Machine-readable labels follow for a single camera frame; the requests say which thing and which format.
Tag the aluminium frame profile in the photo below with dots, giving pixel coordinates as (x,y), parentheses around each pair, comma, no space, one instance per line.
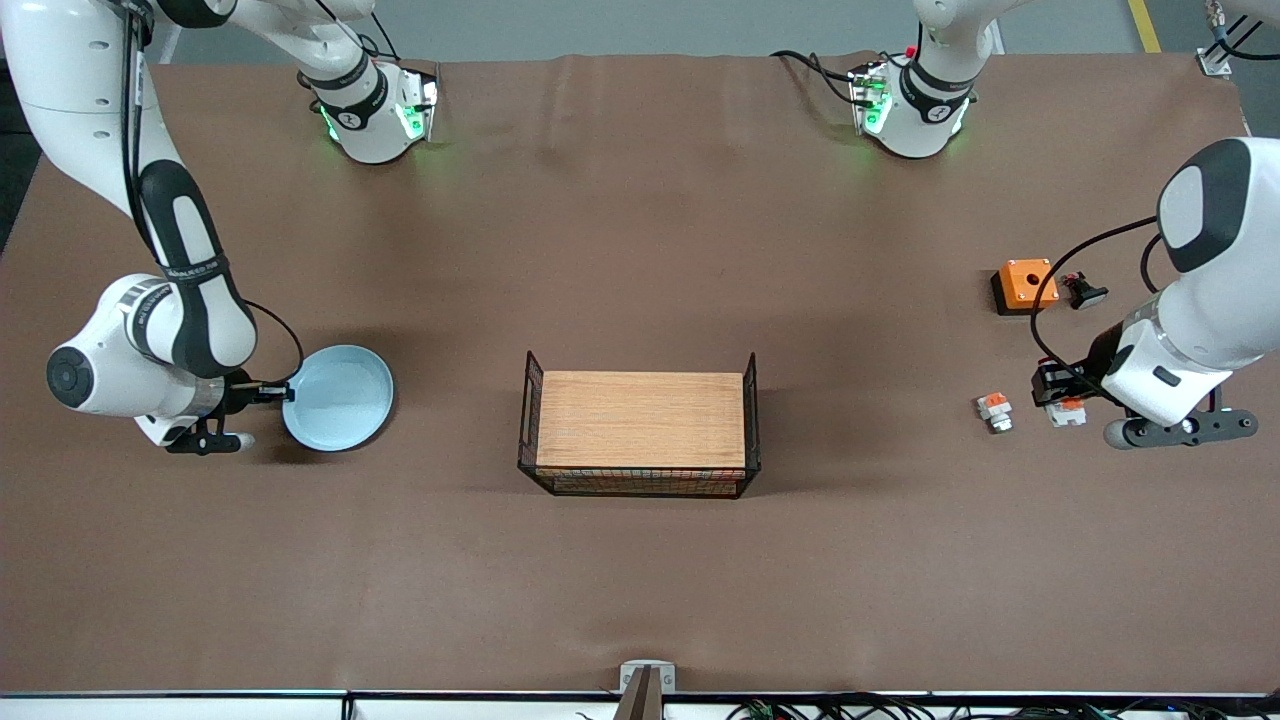
(1220,55)

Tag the white orange contact block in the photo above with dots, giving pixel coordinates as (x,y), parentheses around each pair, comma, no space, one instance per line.
(1066,413)
(994,411)

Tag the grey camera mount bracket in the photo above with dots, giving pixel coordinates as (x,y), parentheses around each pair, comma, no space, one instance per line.
(647,680)

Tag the light blue round plate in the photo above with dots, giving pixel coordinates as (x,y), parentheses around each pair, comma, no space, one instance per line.
(340,397)

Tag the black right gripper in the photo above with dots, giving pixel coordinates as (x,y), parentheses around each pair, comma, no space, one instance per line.
(238,392)

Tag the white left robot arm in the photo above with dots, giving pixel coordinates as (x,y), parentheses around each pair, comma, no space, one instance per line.
(1210,290)

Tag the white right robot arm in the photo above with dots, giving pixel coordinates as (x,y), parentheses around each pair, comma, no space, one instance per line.
(110,200)

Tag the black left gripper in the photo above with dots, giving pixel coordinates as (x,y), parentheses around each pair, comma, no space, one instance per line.
(1098,351)

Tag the orange button enclosure box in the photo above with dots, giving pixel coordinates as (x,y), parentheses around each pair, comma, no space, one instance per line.
(1022,285)

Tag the wooden board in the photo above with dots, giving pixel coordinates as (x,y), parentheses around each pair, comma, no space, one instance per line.
(640,420)

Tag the black push button head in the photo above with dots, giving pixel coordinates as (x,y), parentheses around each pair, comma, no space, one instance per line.
(1085,292)

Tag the brown table cover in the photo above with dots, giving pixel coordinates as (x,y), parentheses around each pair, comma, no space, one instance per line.
(640,580)

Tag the white table edge rail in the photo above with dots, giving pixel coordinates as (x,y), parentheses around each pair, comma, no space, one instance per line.
(200,706)

